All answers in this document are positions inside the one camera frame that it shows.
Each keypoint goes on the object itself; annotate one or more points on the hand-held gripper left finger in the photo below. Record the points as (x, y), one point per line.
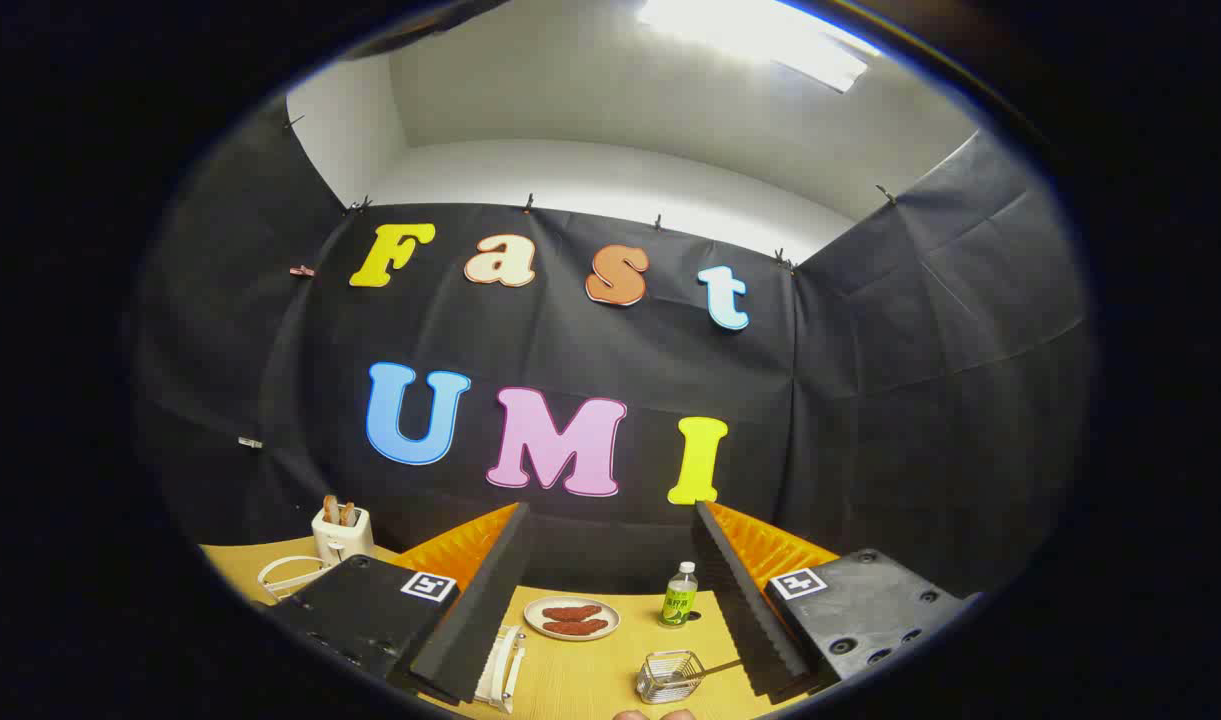
(475, 620)

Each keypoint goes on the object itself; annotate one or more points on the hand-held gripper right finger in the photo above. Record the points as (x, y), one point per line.
(745, 610)

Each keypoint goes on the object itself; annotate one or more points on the white plate with sausages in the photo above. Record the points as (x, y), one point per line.
(535, 625)

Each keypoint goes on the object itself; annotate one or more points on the green label drink bottle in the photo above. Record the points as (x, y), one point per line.
(679, 600)

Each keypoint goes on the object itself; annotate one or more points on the red grilled sausage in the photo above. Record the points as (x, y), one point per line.
(570, 612)
(578, 627)

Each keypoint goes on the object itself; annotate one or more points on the white toaster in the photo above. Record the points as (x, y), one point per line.
(342, 540)

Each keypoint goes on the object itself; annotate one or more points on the black backdrop cloth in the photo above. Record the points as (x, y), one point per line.
(570, 340)

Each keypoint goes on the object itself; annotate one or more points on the ceiling light panel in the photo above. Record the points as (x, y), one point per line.
(760, 35)

